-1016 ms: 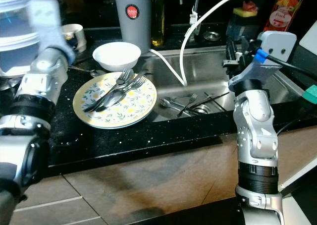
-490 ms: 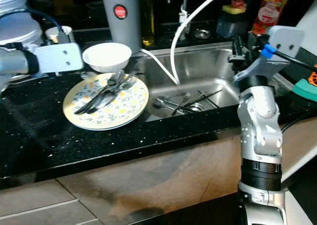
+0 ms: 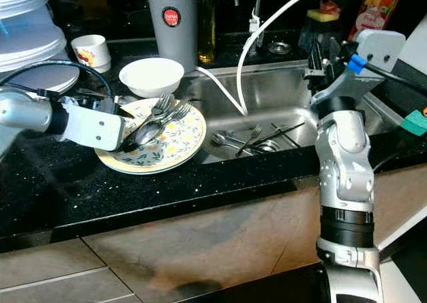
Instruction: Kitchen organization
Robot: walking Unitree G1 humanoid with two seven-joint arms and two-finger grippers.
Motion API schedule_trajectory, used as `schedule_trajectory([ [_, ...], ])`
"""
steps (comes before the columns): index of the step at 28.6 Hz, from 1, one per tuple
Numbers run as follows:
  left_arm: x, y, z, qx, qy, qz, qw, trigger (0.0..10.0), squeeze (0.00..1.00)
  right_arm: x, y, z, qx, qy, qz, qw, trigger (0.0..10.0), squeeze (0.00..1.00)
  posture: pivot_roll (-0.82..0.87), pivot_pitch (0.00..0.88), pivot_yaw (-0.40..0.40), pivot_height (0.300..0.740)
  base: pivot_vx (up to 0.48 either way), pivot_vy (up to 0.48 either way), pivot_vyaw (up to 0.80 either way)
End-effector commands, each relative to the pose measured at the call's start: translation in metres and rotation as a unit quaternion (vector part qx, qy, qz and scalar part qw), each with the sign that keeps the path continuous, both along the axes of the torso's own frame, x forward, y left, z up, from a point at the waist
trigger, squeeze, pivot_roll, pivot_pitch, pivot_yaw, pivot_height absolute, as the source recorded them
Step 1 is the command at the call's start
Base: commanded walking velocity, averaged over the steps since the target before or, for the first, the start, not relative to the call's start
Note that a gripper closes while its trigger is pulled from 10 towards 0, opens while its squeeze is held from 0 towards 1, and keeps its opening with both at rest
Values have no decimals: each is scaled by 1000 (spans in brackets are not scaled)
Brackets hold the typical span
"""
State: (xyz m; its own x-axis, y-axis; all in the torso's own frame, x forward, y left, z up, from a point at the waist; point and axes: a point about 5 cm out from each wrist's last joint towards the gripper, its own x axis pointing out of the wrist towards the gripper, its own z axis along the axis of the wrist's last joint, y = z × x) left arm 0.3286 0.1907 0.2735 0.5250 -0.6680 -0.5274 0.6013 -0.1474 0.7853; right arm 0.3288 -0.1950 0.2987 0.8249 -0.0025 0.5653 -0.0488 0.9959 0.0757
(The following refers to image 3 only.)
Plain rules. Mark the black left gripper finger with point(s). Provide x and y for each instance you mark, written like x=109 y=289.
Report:
x=131 y=142

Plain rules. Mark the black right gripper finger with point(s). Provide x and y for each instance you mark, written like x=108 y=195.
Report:
x=314 y=59
x=337 y=51

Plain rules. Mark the steel spoon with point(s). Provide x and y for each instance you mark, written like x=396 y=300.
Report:
x=147 y=135
x=223 y=141

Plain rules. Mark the floral cream dinner plate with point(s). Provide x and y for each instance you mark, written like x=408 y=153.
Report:
x=173 y=146

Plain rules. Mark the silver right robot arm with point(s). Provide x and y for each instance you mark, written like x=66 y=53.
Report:
x=347 y=176

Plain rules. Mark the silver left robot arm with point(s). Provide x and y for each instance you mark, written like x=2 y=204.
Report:
x=27 y=113

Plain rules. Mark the dark curved kitchen faucet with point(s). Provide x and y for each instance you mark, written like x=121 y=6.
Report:
x=257 y=13

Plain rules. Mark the black sponge caddy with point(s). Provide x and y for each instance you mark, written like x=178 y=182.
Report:
x=317 y=33

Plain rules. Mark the round steel counter cap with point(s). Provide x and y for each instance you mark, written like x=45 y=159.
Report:
x=279 y=47

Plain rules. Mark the yellow sponge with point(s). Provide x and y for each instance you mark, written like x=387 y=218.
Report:
x=319 y=15

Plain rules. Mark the stainless steel sink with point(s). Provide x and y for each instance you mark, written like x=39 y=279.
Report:
x=293 y=96

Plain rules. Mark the red scrub sponge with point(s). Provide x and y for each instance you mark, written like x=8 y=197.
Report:
x=332 y=7

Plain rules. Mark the fruit label soap pump bottle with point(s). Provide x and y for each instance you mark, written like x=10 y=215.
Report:
x=370 y=13

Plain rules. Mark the white printed cup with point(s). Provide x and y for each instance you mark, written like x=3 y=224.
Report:
x=92 y=49

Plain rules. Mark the white ceramic bowl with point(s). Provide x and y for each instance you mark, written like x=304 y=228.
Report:
x=150 y=76

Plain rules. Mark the white plastic board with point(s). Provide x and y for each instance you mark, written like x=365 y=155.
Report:
x=417 y=49

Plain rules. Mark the green plastic item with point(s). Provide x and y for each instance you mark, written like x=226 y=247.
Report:
x=415 y=121

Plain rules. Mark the white stacked plastic container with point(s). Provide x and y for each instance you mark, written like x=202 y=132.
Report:
x=33 y=36

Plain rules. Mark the steel sink drain strainer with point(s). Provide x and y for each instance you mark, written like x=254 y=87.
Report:
x=267 y=145

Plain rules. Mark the grey canister with red logo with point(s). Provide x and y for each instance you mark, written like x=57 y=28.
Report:
x=170 y=23

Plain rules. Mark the yellow oil bottle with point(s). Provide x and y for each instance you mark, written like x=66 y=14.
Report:
x=205 y=36

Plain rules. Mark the beige cabinet door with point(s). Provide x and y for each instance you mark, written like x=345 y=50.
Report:
x=207 y=243

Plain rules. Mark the beige drawer front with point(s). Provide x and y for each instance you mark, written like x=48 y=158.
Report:
x=40 y=266
x=53 y=293

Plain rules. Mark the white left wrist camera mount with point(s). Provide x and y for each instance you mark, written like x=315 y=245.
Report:
x=93 y=126

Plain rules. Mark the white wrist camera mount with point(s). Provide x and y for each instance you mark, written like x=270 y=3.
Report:
x=93 y=126
x=380 y=46

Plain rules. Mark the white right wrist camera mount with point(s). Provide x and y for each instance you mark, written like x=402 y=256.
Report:
x=380 y=46

